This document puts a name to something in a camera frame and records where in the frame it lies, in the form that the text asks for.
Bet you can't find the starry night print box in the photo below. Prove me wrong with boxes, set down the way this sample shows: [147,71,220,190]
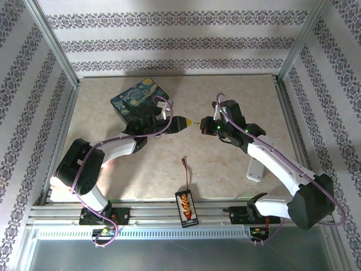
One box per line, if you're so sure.
[109,77,170,125]

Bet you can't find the aluminium rail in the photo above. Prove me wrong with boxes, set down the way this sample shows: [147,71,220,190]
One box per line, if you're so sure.
[78,73,279,80]
[274,75,314,170]
[39,84,83,206]

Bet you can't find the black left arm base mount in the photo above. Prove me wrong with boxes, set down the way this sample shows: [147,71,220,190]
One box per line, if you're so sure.
[79,207,131,226]

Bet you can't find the aluminium right corner post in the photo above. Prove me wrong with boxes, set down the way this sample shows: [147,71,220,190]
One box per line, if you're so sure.
[277,0,331,82]

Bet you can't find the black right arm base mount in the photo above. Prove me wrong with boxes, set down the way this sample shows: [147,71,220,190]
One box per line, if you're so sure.
[222,206,271,225]

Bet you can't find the black board with yellow connectors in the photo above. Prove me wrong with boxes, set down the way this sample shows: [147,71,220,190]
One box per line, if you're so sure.
[174,190,200,228]

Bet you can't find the aluminium corner post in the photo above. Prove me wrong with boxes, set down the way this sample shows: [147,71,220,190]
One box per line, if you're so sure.
[24,0,80,88]
[277,0,331,82]

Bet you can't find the thin red black wire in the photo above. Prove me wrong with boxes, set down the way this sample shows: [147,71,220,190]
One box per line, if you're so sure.
[181,158,191,193]

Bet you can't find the pink plush toy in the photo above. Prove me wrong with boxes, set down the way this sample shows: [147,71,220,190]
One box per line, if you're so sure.
[50,160,117,197]

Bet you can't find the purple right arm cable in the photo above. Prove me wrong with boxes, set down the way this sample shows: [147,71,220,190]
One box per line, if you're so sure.
[215,92,347,246]

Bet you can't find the grey metal sheet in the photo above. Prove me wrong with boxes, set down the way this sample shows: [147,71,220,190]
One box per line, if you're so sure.
[27,237,344,271]

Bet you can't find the aluminium left side rail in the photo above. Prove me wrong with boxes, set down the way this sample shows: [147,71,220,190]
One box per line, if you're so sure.
[39,84,83,206]

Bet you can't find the aluminium front rails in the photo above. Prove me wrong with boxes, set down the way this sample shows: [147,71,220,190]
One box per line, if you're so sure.
[28,198,335,227]

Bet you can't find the white plastic block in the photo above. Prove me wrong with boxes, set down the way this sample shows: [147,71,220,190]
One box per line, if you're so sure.
[245,156,266,183]

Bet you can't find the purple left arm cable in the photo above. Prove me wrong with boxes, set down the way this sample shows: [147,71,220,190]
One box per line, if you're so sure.
[70,95,174,248]

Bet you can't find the white slotted cable duct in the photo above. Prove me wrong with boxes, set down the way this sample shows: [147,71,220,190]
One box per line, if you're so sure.
[36,227,252,241]

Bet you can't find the aluminium right side rail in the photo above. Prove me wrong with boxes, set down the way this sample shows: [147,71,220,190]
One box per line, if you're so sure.
[274,75,314,170]

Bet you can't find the aluminium left corner post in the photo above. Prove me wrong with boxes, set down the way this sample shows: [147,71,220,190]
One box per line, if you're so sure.
[24,0,80,88]

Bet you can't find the aluminium back rail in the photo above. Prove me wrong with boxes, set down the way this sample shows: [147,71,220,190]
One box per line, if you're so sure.
[78,73,279,80]

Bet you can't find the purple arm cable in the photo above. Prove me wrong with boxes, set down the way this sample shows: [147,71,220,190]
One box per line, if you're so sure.
[70,95,174,248]
[215,92,347,246]

